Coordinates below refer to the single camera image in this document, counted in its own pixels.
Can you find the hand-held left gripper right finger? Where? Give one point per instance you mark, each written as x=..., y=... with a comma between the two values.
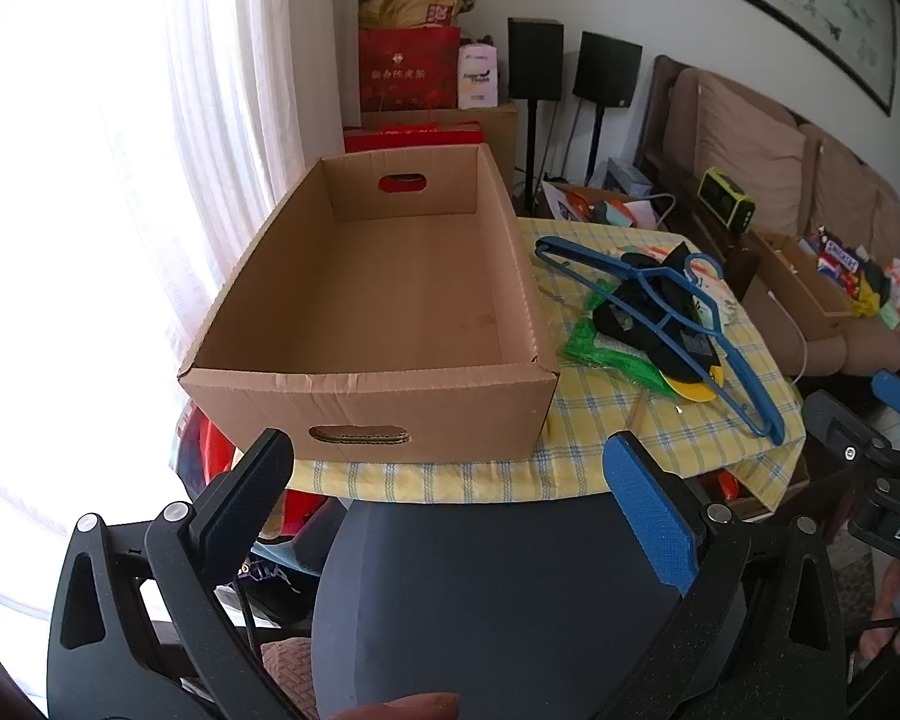
x=645, y=517

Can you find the black speaker stand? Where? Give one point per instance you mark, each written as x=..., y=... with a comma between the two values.
x=594, y=146
x=530, y=157

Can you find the green printed plastic bag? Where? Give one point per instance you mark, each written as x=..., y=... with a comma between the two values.
x=607, y=352

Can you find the red gift bag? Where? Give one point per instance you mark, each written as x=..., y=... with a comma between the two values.
x=409, y=67

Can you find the green portable radio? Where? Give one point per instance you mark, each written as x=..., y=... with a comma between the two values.
x=726, y=199

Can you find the cardboard box of clutter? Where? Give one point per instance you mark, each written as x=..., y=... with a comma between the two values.
x=570, y=206

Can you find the person's left hand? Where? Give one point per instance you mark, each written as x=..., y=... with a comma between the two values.
x=397, y=709

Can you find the small cardboard box with snacks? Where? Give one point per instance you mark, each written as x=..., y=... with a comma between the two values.
x=862, y=270

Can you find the yellow printed bag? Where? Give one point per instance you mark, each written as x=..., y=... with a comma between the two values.
x=412, y=7

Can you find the framed ink painting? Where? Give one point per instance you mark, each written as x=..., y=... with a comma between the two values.
x=795, y=0

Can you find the printed paper fan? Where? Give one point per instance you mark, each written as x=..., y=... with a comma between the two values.
x=716, y=296

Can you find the beige sofa cushion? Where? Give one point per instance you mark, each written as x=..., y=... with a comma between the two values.
x=844, y=195
x=750, y=157

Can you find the blue plastic clothes hanger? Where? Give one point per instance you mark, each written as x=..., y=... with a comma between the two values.
x=671, y=319

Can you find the black sandal with yellow label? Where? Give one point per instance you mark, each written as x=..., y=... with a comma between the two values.
x=652, y=330

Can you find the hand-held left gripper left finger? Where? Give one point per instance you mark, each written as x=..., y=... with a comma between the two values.
x=244, y=487

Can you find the flat red gift box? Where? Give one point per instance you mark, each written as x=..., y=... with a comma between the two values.
x=412, y=136

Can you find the black speaker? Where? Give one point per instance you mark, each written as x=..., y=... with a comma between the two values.
x=607, y=69
x=535, y=58

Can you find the foam shoe insole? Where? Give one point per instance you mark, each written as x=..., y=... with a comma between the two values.
x=694, y=388

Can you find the brown cardboard box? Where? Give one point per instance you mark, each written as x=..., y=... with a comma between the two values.
x=390, y=300

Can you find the grey flat box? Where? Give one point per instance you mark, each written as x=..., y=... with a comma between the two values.
x=628, y=176

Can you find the person's right hand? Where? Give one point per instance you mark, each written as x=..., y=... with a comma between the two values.
x=885, y=596

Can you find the white sheer curtain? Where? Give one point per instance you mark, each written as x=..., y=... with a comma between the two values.
x=157, y=165

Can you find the yellow checkered tablecloth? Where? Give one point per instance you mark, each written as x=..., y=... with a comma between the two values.
x=600, y=435

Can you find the brown sofa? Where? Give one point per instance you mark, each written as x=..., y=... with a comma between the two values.
x=825, y=345

